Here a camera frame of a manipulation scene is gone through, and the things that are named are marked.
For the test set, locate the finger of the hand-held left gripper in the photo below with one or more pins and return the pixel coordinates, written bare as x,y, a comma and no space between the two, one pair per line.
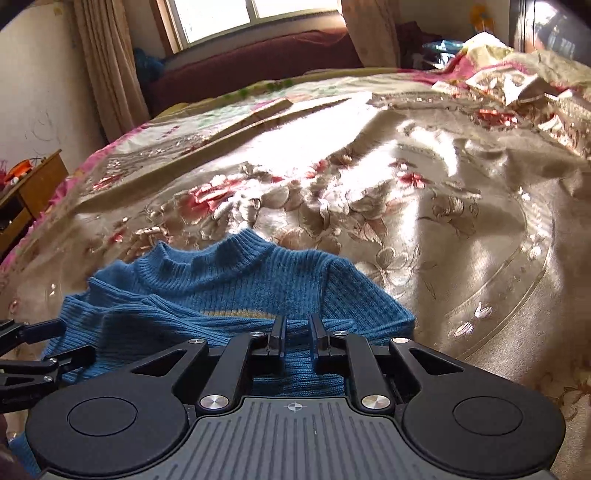
55,364
32,332

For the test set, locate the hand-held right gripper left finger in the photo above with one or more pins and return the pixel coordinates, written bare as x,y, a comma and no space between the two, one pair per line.
277,339

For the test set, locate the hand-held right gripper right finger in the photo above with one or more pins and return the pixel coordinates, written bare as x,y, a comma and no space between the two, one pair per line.
318,346

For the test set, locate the blue green-striped knit sweater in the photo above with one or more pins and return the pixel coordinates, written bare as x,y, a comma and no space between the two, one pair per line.
231,286

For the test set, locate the dark maroon clothes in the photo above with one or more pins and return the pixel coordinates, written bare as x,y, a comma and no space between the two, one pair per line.
415,41

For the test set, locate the wooden bedside table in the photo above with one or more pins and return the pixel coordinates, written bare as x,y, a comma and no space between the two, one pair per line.
41,184

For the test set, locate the orange object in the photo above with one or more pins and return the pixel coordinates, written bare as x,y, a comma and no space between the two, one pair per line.
21,170

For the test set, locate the floral satin bedspread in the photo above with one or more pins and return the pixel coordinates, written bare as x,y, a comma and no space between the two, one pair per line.
461,207

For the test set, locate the pale green floral sheet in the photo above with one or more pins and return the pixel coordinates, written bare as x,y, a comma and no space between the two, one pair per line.
240,99

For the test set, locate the beige curtain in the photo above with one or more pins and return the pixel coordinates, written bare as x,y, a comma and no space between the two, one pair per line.
369,32
111,69

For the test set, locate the dark red sofa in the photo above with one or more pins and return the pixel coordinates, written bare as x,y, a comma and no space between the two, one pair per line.
258,64

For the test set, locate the blue knitted cloth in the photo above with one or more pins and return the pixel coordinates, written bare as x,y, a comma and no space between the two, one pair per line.
147,67

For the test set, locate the blue patterned cloth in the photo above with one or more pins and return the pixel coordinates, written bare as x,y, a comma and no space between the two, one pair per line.
441,50

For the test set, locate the window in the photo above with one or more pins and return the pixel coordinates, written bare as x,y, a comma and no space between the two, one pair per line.
240,18

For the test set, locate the crumpled floral quilt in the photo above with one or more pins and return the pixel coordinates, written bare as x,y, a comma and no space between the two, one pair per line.
545,69

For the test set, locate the yellow toy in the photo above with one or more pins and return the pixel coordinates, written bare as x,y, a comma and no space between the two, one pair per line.
480,18

